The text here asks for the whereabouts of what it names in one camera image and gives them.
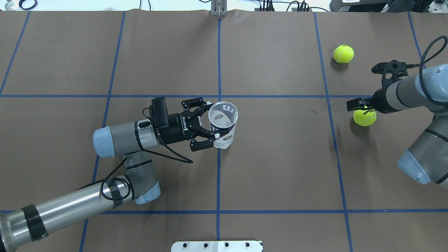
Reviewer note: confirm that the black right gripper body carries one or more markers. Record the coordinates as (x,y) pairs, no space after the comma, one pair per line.
(379,100)

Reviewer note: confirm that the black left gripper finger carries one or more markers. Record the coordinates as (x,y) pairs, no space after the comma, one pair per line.
(195,107)
(209,136)

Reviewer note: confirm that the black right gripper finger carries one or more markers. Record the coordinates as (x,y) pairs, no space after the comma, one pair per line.
(358,104)

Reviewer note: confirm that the yellow tennis ball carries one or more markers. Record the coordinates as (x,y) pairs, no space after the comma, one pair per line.
(343,54)
(364,118)

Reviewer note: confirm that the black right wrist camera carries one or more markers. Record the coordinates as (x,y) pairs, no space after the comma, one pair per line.
(392,71)

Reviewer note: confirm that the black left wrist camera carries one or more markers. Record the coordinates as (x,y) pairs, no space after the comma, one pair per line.
(158,113)

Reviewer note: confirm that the aluminium frame post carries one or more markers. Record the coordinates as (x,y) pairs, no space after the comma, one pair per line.
(219,8)

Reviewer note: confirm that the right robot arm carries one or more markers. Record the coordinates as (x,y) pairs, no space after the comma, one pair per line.
(422,97)

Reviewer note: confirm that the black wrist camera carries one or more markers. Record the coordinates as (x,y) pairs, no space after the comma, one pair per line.
(392,71)
(158,113)

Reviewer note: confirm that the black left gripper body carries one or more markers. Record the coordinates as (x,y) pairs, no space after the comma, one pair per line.
(174,128)

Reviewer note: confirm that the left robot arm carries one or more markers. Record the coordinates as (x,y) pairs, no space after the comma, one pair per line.
(47,152)

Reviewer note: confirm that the clear tennis ball can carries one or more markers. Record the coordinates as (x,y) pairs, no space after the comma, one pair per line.
(223,116)

